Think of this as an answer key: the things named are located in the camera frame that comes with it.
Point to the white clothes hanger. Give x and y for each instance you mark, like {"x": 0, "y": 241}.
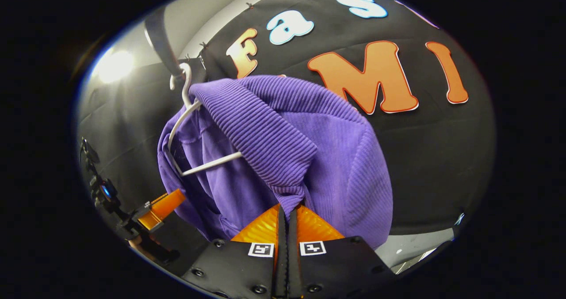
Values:
{"x": 212, "y": 164}

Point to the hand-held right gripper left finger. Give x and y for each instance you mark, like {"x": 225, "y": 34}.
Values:
{"x": 247, "y": 268}

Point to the white clip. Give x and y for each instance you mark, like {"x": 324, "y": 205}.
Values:
{"x": 460, "y": 219}

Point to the black clothes rail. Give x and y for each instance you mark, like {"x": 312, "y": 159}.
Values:
{"x": 160, "y": 42}

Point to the purple ribbed shirt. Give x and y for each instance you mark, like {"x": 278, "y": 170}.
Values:
{"x": 336, "y": 157}

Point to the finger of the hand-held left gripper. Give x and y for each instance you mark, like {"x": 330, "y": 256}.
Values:
{"x": 166, "y": 206}

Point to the ceiling light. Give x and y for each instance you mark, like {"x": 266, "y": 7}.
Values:
{"x": 112, "y": 64}

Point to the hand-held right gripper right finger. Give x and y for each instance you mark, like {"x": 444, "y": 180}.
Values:
{"x": 336, "y": 268}

